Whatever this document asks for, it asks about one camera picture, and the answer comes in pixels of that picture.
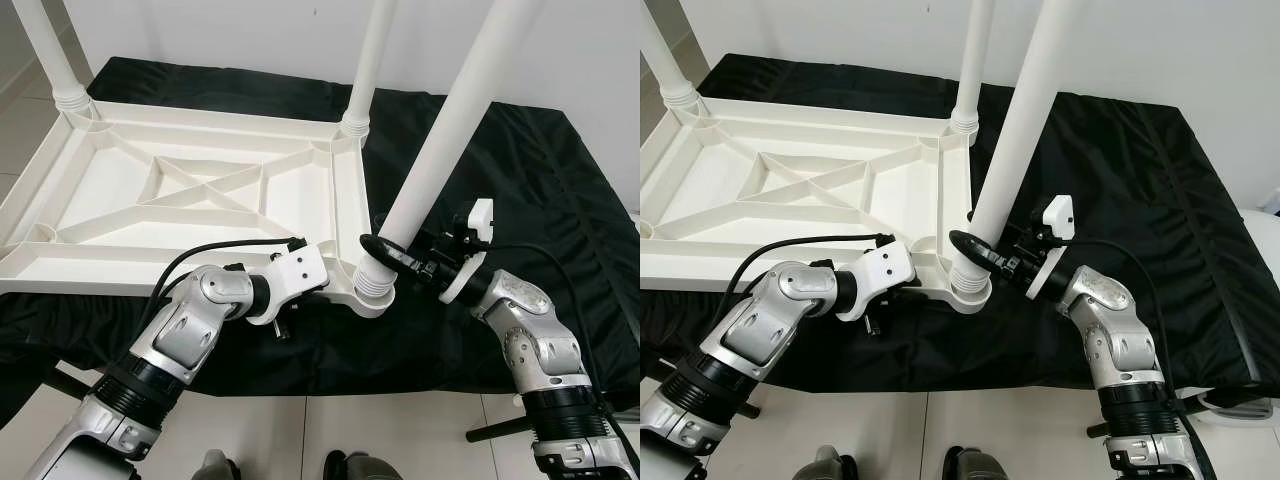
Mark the grey right robot foot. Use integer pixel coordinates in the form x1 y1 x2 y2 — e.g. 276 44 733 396
325 450 401 480
942 445 1016 480

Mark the white plastic table leg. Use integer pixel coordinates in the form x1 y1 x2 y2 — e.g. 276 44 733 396
948 0 1076 291
352 0 546 296
948 0 996 136
640 0 701 106
12 0 93 111
340 0 398 139

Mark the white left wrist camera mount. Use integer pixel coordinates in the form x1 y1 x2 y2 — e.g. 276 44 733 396
856 240 917 323
268 243 331 326

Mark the black table cloth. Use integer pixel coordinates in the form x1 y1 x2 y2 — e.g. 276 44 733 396
0 57 641 426
640 52 1280 393

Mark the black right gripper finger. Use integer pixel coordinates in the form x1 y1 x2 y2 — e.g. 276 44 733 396
358 235 413 274
948 230 1004 273

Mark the grey left robot foot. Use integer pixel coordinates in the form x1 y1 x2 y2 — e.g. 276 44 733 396
805 445 859 480
195 450 236 480

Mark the grey robot foot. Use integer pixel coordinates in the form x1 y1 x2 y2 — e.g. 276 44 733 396
195 450 236 480
325 450 401 480
942 445 1016 480
805 445 859 480

